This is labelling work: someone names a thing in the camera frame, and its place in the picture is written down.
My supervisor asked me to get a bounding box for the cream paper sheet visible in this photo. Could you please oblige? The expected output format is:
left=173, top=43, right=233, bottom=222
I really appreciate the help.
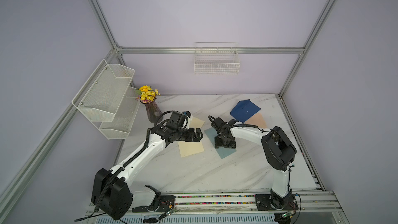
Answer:
left=178, top=142, right=204, bottom=158

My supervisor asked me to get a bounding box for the teal envelope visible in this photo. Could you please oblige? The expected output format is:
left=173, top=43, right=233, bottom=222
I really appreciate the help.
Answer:
left=205, top=128, right=236, bottom=159

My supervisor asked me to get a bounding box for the cream envelope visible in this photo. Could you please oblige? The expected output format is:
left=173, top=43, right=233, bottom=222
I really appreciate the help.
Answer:
left=189, top=116, right=205, bottom=129

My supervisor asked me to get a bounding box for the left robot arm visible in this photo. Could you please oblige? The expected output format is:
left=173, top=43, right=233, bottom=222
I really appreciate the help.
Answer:
left=91, top=111, right=203, bottom=220

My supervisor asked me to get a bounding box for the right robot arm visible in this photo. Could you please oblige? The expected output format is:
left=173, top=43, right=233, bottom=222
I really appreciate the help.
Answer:
left=208, top=116, right=297, bottom=210

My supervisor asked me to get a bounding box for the dark blue envelope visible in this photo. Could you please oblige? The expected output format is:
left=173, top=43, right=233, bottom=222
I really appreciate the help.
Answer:
left=230, top=100, right=261, bottom=123

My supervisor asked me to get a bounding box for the dark glass vase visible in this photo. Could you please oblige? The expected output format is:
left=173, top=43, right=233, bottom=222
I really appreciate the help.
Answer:
left=145, top=101, right=163, bottom=124

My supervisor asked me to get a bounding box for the peach paper sheet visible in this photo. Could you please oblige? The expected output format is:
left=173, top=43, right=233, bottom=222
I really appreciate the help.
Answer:
left=245, top=112, right=268, bottom=129

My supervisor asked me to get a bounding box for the yellow flower bouquet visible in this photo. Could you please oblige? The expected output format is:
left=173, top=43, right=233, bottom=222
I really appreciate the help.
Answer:
left=134, top=86, right=161, bottom=104

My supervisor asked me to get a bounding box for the white mesh two-tier shelf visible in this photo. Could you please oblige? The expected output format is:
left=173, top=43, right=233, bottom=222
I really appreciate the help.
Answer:
left=72, top=60, right=139, bottom=140

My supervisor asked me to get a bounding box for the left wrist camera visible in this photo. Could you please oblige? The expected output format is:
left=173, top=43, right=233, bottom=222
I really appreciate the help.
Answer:
left=182, top=111, right=192, bottom=121

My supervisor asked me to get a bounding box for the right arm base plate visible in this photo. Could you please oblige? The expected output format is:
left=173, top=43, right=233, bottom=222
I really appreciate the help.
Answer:
left=255, top=193, right=299, bottom=211

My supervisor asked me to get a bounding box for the white wire wall basket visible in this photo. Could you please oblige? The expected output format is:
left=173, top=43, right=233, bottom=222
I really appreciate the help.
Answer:
left=194, top=42, right=240, bottom=75

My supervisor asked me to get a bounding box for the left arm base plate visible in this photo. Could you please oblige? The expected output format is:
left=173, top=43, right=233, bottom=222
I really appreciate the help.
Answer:
left=131, top=185, right=176, bottom=213

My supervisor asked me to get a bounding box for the aluminium front rail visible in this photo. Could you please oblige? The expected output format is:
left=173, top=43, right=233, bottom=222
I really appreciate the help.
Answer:
left=83, top=190, right=349, bottom=224

